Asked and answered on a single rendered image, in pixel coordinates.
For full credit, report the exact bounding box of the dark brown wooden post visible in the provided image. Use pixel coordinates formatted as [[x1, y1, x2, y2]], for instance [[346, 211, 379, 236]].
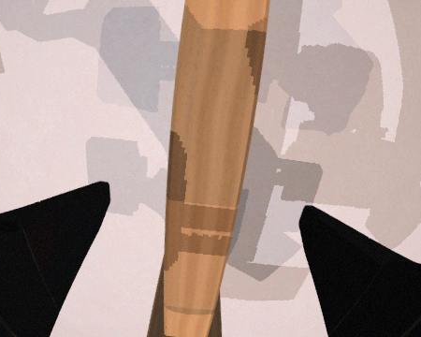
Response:
[[147, 256, 222, 337]]

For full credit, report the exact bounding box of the brown wooden board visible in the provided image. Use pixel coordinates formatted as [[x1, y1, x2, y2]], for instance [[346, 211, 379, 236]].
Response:
[[163, 0, 270, 337]]

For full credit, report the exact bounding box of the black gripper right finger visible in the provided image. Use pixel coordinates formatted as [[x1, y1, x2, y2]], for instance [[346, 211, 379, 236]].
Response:
[[298, 206, 421, 337]]

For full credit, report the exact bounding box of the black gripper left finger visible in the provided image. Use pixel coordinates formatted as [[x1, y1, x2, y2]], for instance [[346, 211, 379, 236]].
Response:
[[0, 181, 110, 337]]

